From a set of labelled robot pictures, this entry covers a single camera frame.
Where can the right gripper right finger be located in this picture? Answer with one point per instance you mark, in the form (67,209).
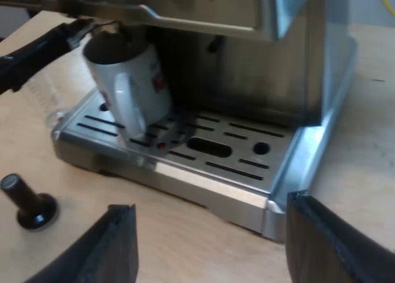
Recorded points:
(321,243)

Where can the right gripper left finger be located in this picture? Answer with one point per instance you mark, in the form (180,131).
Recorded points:
(105,252)

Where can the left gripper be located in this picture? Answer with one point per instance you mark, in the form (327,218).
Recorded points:
(31,58)

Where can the white mug red black print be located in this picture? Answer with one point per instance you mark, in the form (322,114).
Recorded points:
(140,88)

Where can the steel espresso machine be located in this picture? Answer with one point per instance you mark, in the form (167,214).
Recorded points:
(240,79)

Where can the small black tamper with knob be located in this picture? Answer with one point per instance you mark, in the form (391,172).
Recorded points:
(29,207)

